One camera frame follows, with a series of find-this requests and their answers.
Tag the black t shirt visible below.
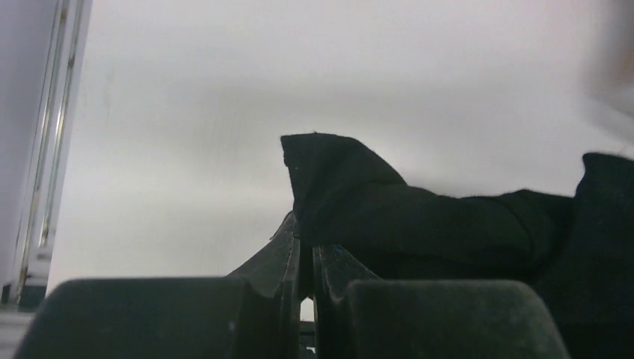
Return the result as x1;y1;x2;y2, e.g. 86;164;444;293
280;132;633;358

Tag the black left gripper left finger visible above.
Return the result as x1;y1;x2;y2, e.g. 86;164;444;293
15;215;301;358

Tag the aluminium frame rail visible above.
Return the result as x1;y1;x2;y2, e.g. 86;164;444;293
1;1;92;310

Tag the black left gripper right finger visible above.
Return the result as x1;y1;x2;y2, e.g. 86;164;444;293
313;245;568;358

